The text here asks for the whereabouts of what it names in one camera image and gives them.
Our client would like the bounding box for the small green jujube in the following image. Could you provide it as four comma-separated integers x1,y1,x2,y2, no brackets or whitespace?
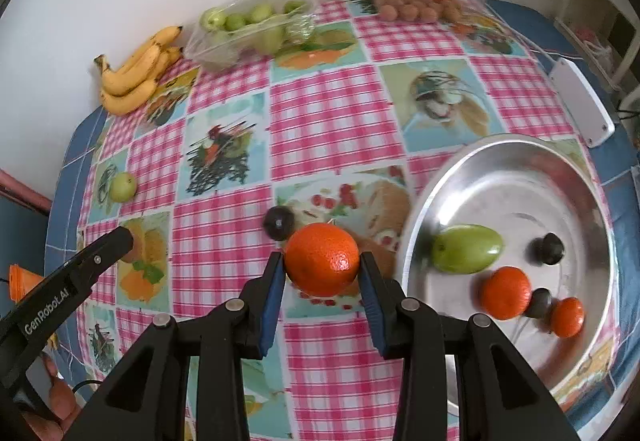
110,172,138,202

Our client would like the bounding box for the large orange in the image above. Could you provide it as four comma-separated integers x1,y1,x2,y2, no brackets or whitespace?
284,223,361,298

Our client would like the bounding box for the checked printed tablecloth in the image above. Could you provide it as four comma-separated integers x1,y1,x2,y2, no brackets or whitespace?
47,0,640,441

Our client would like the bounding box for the white cable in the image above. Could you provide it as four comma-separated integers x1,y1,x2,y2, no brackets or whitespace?
492,21,571,66

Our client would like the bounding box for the white power strip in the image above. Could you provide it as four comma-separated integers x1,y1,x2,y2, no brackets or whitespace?
547,58,616,149

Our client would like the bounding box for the orange bottle cap object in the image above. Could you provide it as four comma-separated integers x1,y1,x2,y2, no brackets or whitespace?
9,263,46,302

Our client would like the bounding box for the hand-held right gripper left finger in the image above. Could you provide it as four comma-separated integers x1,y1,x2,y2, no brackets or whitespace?
62,251,287,441

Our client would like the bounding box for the person's left hand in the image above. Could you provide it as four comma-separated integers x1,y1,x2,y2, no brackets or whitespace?
22,353,86,441

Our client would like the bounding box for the green mango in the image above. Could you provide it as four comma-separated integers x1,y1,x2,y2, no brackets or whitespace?
431,224,504,275

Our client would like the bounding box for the bunch of yellow bananas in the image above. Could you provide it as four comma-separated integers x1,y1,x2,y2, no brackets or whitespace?
93,25,184,116

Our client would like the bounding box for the reddish wooden rail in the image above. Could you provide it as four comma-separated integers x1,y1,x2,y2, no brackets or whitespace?
0,168,53,216

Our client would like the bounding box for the dark plum with stem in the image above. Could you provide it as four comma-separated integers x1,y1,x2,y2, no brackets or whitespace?
522,287,555,319

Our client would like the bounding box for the round metal tray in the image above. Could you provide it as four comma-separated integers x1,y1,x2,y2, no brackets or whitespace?
395,133,618,414

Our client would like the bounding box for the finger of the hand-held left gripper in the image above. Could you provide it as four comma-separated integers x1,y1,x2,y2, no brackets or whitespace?
74,227,136,290

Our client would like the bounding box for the clear bag of green jujubes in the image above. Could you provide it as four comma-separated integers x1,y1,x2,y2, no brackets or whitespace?
184,0,317,70

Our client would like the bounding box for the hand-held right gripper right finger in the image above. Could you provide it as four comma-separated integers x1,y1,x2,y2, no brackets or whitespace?
359,252,581,441

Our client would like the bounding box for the medium orange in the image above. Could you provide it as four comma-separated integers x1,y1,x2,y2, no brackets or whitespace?
480,266,533,321

